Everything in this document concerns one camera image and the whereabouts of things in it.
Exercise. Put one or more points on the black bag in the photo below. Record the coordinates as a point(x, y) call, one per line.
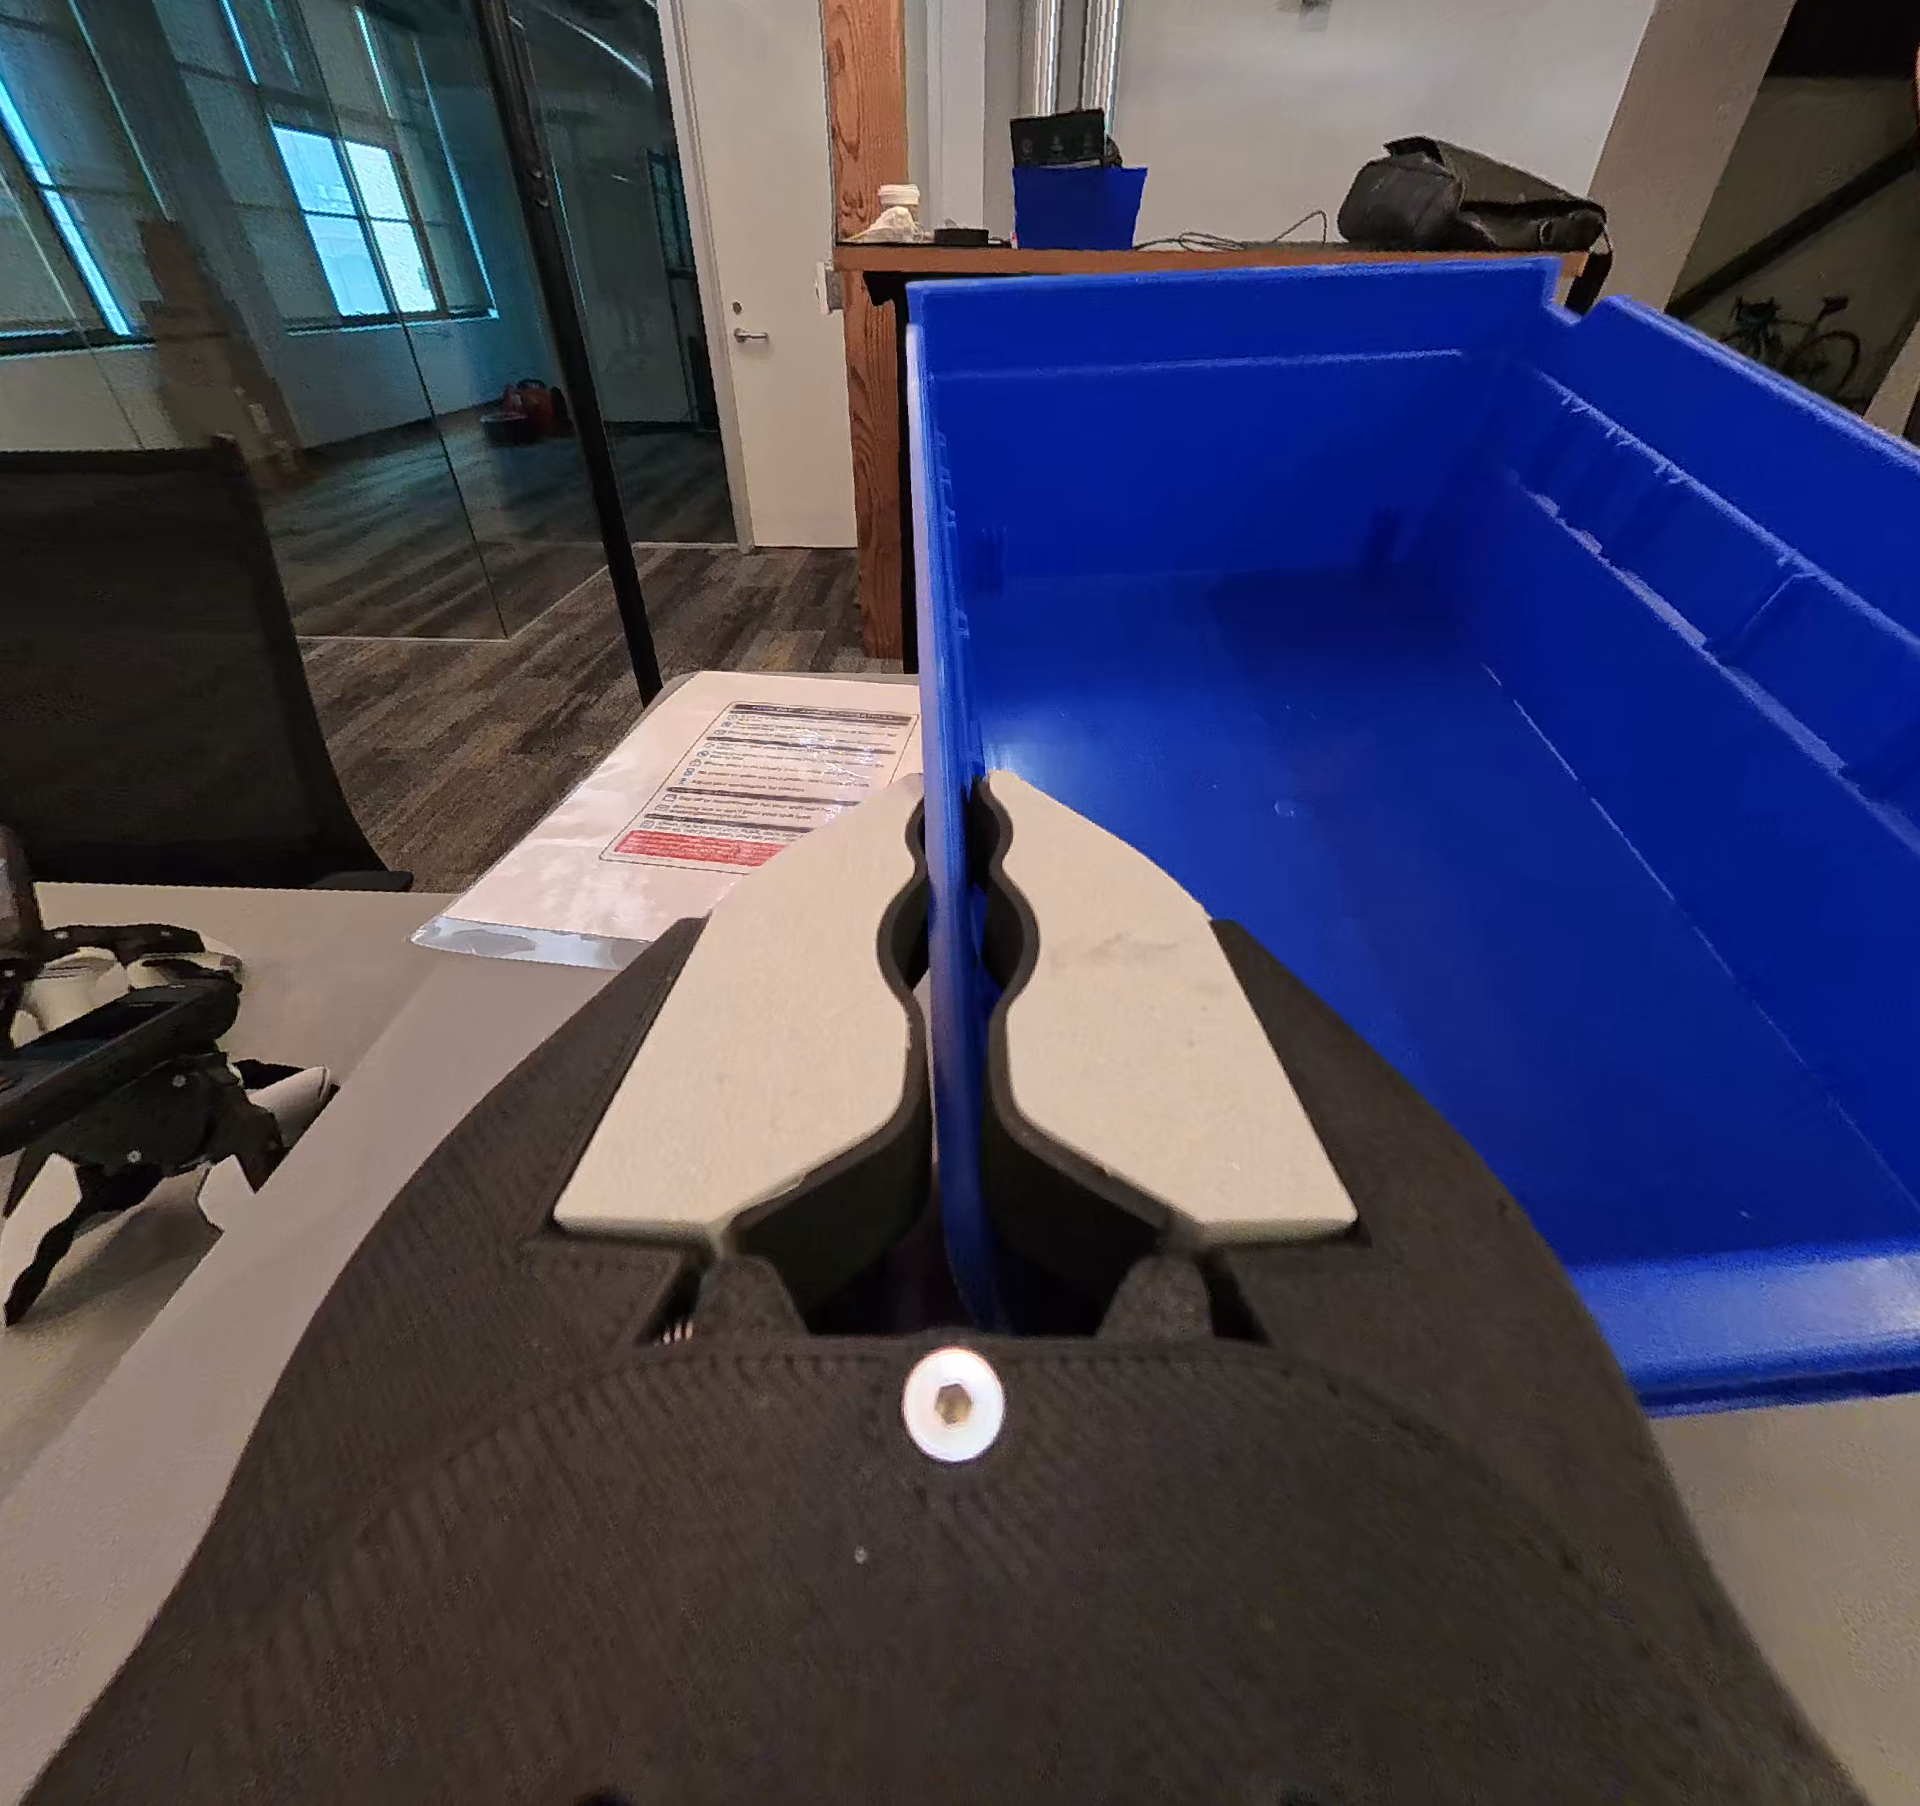
point(1454, 199)

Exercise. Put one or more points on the white door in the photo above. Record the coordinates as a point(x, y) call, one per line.
point(749, 186)

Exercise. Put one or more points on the small blue bin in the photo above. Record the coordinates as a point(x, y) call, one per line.
point(1079, 208)

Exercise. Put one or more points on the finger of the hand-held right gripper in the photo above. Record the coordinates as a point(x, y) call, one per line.
point(292, 1093)
point(38, 1236)

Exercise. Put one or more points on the laminated instruction sheet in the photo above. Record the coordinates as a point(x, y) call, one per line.
point(600, 877)

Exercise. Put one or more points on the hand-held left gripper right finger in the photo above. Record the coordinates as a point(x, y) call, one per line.
point(1170, 1071)

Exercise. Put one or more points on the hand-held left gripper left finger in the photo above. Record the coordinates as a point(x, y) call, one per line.
point(749, 1071)

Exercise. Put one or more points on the wooden post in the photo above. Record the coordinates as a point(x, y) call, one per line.
point(863, 35)

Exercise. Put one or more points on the bicycle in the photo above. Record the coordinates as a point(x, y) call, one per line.
point(1794, 344)

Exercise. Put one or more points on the blue plastic bin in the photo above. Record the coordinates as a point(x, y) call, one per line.
point(1425, 862)

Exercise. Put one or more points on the small red machine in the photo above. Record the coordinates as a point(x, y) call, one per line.
point(524, 414)

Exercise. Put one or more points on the grey desk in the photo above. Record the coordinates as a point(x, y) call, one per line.
point(1770, 1565)

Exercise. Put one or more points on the black mesh chair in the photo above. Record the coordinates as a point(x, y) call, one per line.
point(150, 666)

